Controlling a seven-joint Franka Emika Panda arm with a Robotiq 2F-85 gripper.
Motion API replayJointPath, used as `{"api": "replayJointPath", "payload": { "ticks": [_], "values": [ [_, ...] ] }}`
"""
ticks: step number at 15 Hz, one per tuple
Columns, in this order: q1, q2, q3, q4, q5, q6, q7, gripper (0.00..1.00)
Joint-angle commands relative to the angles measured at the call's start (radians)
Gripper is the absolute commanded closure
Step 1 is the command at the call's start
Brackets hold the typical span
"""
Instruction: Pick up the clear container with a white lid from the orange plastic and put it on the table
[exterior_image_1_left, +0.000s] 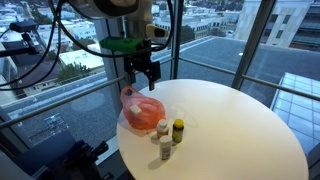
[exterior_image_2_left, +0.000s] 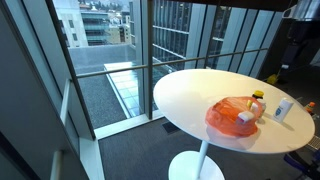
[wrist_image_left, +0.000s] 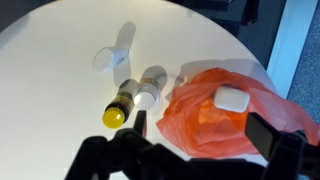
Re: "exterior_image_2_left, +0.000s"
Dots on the clear container with white lid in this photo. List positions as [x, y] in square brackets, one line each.
[246, 116]

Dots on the orange pill bottle white lid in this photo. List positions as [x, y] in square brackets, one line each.
[256, 107]

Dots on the dark bottle with yellow lid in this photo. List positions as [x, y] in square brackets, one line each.
[258, 94]

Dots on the metal window handrail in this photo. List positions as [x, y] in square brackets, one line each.
[173, 61]

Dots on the dark floor vent grille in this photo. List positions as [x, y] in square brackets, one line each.
[170, 127]

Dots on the orange translucent bowl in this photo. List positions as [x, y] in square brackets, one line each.
[223, 120]

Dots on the yellow object on floor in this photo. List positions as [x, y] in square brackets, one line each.
[272, 79]

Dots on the white bottle with blue label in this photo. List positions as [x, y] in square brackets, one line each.
[283, 109]

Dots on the bottle with orange cap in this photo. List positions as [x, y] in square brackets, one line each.
[310, 107]

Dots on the blue and black robot cart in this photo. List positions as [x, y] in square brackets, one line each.
[300, 163]

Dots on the white round pedestal table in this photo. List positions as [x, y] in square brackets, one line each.
[196, 96]

